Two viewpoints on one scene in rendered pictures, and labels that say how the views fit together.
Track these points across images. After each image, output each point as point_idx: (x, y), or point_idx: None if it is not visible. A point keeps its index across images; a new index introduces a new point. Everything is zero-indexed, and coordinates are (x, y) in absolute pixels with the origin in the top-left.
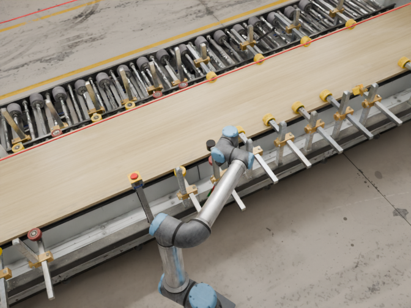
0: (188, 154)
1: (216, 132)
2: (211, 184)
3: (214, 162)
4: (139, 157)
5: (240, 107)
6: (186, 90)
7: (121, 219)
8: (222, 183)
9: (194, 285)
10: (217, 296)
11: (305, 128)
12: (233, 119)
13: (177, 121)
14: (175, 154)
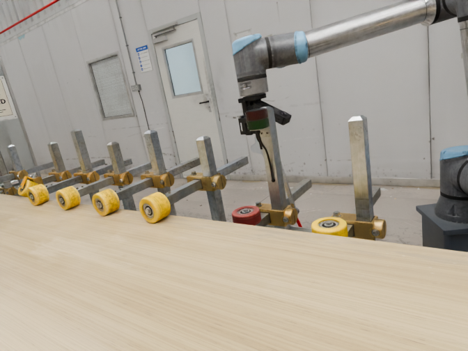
0: (267, 239)
1: (160, 241)
2: None
3: (278, 147)
4: (412, 317)
5: (51, 253)
6: None
7: None
8: (349, 17)
9: (466, 154)
10: (433, 215)
11: (125, 175)
12: (102, 242)
13: (131, 331)
14: (287, 255)
